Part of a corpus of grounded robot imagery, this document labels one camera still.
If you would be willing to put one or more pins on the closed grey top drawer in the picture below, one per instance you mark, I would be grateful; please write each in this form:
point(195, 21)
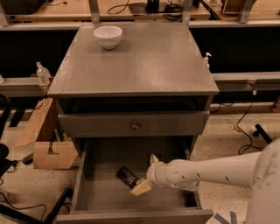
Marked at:
point(118, 124)

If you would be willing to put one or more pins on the white ceramic bowl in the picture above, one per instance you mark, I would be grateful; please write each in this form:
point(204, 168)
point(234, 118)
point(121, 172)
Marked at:
point(108, 36)

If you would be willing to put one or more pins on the wooden desk in background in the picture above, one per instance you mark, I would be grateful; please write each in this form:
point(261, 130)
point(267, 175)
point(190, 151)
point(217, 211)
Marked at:
point(109, 10)

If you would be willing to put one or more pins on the small white pump bottle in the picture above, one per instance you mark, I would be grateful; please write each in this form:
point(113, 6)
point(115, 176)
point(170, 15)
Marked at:
point(206, 59)

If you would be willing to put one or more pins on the round metal drawer knob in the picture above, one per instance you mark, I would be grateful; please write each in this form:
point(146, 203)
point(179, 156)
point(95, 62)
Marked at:
point(134, 126)

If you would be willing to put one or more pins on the clear sanitizer pump bottle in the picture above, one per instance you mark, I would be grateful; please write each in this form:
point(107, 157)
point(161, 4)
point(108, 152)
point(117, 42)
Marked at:
point(43, 73)

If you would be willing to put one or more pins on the grey wooden drawer cabinet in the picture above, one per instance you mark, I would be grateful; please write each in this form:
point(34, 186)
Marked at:
point(156, 68)

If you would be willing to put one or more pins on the black stand leg left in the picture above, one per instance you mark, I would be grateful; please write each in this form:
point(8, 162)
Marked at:
point(21, 218)

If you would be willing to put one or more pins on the black stand leg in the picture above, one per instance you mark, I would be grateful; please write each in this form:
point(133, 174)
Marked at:
point(260, 131)
point(21, 218)

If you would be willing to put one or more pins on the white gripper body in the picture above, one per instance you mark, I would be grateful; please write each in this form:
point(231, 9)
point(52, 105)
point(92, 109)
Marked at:
point(153, 174)

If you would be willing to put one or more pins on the brown cardboard box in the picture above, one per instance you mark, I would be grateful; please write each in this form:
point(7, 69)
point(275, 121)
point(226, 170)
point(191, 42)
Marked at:
point(54, 155)

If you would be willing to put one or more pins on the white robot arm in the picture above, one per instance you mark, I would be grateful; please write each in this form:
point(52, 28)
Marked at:
point(258, 171)

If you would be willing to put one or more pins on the black stand leg right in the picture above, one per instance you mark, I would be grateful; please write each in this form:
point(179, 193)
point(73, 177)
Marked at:
point(260, 131)

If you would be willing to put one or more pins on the open grey middle drawer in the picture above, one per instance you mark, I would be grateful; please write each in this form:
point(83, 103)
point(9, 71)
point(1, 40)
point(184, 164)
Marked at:
point(100, 197)

